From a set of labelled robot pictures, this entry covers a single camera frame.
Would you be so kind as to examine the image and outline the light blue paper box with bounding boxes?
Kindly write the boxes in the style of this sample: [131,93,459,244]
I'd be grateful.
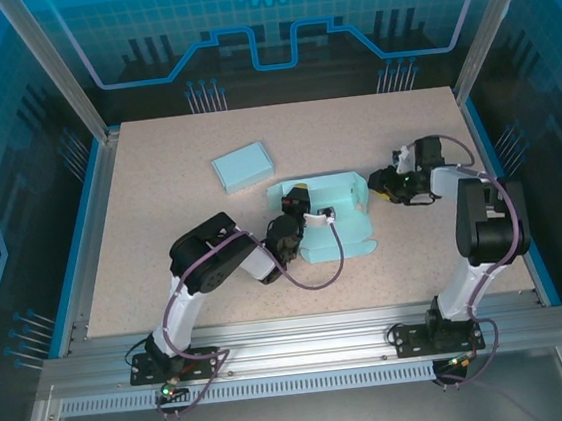
[209,139,279,197]
[263,169,380,269]

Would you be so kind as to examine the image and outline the cable connector with green light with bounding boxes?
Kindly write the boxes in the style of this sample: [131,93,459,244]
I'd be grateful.
[158,375,190,401]
[444,350,481,371]

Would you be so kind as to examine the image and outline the aluminium frame post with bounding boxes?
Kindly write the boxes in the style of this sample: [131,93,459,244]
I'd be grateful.
[0,0,122,155]
[442,0,554,106]

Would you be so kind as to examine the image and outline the wide aluminium frame rail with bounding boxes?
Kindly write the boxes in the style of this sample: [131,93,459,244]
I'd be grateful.
[32,286,562,404]

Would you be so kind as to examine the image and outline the narrow aluminium frame rail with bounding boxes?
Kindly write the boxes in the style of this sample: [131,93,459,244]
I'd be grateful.
[34,129,144,359]

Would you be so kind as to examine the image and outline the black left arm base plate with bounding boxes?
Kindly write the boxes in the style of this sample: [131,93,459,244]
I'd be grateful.
[127,344,224,388]

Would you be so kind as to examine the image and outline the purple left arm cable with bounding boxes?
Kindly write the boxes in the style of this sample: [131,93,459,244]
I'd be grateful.
[137,218,361,421]

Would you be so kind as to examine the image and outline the slotted aluminium cable duct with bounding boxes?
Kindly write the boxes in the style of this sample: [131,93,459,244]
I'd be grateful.
[59,360,440,421]

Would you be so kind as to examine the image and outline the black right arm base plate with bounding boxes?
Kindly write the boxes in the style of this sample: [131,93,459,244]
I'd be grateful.
[391,315,493,359]

